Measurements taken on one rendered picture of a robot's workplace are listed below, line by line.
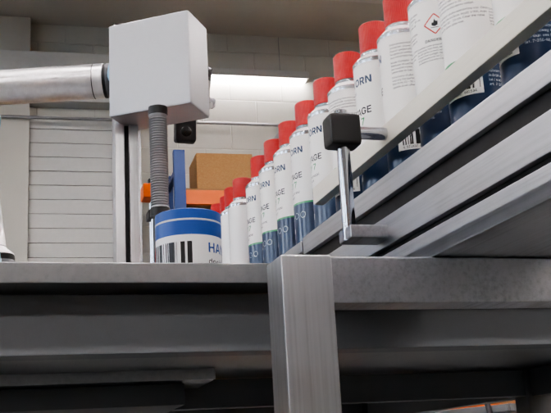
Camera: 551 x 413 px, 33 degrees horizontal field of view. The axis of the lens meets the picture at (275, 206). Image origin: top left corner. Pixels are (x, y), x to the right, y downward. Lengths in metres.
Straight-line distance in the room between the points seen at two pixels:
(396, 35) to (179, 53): 0.91
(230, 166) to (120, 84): 4.11
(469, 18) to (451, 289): 0.22
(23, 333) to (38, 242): 5.50
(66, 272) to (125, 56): 1.00
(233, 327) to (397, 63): 0.30
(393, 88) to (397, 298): 0.26
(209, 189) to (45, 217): 1.25
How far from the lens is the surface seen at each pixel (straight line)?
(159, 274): 0.90
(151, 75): 1.81
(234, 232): 1.49
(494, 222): 0.66
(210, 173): 5.88
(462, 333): 1.03
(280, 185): 1.24
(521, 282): 0.77
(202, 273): 0.90
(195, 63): 1.81
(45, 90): 2.07
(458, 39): 0.79
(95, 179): 6.54
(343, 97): 1.05
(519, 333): 1.07
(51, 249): 6.40
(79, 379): 1.72
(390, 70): 0.92
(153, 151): 1.73
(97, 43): 6.94
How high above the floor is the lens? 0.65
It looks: 15 degrees up
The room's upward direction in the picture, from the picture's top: 3 degrees counter-clockwise
